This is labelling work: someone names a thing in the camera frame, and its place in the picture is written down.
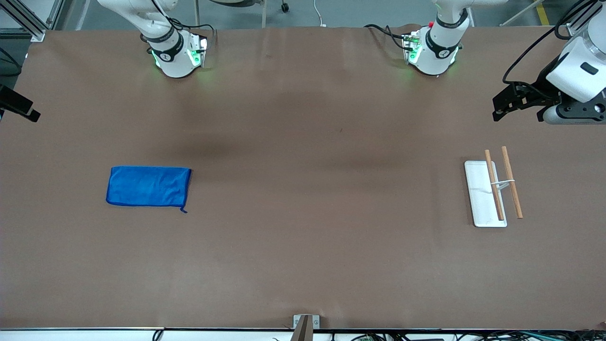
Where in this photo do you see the black cable at left base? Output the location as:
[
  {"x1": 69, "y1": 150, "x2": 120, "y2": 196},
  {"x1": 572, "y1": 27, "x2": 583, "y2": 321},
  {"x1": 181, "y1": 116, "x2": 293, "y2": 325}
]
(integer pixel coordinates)
[{"x1": 364, "y1": 24, "x2": 413, "y2": 51}]

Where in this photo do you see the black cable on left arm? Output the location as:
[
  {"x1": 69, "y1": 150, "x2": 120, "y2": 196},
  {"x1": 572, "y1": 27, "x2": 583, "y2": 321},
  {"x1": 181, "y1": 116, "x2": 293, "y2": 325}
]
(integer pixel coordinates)
[{"x1": 502, "y1": 0, "x2": 598, "y2": 87}]

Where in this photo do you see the metal bracket with brown post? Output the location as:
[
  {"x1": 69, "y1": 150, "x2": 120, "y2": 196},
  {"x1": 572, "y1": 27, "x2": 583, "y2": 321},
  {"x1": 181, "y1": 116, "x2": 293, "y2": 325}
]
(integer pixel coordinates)
[{"x1": 293, "y1": 314, "x2": 321, "y2": 341}]

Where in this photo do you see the black cable at right base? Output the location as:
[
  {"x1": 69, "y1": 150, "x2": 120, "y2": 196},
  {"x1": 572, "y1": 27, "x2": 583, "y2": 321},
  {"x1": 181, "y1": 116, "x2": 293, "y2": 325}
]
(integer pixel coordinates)
[{"x1": 151, "y1": 0, "x2": 217, "y2": 48}]

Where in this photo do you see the aluminium frame profile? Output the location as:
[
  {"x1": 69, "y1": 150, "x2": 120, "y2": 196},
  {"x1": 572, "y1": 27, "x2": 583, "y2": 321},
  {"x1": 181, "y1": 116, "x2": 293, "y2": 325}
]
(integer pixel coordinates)
[
  {"x1": 0, "y1": 0, "x2": 46, "y2": 42},
  {"x1": 566, "y1": 0, "x2": 606, "y2": 36}
]

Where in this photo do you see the brown table cover mat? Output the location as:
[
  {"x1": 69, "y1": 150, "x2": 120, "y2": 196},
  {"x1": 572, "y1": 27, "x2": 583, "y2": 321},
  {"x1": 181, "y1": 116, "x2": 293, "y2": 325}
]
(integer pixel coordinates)
[{"x1": 0, "y1": 24, "x2": 606, "y2": 330}]

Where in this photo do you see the white rack with wooden rods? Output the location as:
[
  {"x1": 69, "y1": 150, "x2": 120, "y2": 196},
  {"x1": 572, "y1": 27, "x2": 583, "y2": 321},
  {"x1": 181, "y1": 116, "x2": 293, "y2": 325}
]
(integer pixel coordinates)
[{"x1": 464, "y1": 146, "x2": 524, "y2": 228}]

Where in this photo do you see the blue microfibre towel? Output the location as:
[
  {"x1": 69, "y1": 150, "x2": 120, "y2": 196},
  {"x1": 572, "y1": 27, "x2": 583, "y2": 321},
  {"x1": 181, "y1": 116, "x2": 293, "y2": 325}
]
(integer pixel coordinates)
[{"x1": 106, "y1": 166, "x2": 192, "y2": 214}]

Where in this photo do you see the black cable at base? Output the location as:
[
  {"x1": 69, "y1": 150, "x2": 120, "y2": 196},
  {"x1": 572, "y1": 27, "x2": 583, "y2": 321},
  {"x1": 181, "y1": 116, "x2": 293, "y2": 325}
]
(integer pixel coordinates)
[
  {"x1": 364, "y1": 24, "x2": 413, "y2": 51},
  {"x1": 151, "y1": 0, "x2": 217, "y2": 48}
]

